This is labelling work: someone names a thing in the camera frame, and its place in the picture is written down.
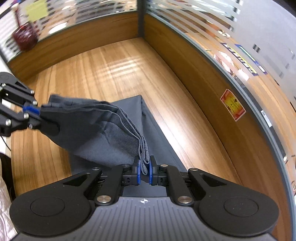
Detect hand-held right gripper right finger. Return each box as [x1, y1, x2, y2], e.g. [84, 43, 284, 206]
[149, 155, 228, 206]

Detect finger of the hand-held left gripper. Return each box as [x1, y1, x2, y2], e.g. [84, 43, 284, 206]
[0, 82, 41, 116]
[0, 108, 60, 138]

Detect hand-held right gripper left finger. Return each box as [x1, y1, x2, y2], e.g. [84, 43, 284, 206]
[62, 157, 141, 206]

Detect grey pants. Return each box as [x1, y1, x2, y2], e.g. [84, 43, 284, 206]
[40, 94, 188, 197]

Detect dark red mesh bag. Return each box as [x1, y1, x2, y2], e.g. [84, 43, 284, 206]
[13, 22, 39, 52]

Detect person's black trousers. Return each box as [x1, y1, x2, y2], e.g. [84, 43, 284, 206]
[0, 153, 15, 201]

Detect yellow paper note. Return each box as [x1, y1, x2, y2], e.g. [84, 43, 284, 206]
[25, 0, 48, 20]

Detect person's silvery quilted jacket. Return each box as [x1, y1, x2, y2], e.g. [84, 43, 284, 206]
[0, 176, 18, 241]

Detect red square sticker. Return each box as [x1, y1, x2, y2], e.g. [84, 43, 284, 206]
[220, 89, 246, 122]

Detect small white barcode label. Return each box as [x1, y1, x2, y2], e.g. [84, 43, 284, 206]
[261, 110, 273, 128]

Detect blue printed sign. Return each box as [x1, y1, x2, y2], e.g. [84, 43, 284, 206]
[220, 42, 268, 76]

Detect thin dark cable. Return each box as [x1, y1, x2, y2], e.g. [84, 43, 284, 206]
[0, 136, 11, 151]

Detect dark grey partition post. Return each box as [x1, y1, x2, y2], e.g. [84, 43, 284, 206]
[136, 0, 147, 39]

